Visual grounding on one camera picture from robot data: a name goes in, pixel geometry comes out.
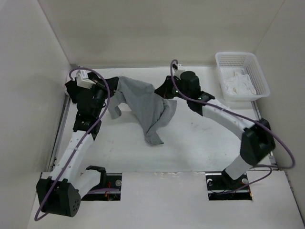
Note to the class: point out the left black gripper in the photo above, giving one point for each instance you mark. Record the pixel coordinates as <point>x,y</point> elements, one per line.
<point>114,82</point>

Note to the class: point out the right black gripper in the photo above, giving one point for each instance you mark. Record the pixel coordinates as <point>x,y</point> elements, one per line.
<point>164,90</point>

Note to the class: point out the grey tank top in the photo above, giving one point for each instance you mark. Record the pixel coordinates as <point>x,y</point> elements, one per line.
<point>151,110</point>

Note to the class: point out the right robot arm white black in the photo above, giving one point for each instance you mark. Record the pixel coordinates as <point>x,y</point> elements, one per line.
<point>255,137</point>

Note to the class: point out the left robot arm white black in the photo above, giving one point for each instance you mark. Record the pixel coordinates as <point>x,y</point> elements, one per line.
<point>61,192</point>

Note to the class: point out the folded black tank top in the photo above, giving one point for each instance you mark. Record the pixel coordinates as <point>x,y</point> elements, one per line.
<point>72,90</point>

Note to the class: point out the folded white tank top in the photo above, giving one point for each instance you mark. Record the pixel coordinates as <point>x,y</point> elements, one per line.
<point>71,76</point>

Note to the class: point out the white tank top in basket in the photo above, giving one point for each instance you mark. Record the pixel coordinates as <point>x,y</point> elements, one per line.
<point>237,82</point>

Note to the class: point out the white plastic basket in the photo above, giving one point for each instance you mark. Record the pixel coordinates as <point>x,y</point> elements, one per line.
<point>248,62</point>

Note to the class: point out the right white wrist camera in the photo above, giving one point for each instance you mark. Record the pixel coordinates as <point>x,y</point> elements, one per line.
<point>178,69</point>

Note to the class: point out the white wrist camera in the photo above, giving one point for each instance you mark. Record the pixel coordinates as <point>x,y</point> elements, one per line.
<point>178,69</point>
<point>82,79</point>

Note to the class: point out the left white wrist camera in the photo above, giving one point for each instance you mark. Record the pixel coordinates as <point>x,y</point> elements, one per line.
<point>82,79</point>

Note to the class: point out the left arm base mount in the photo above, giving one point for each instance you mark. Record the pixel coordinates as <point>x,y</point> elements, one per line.
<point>108,188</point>

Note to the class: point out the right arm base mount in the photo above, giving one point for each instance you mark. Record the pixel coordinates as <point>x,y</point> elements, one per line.
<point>219,190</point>

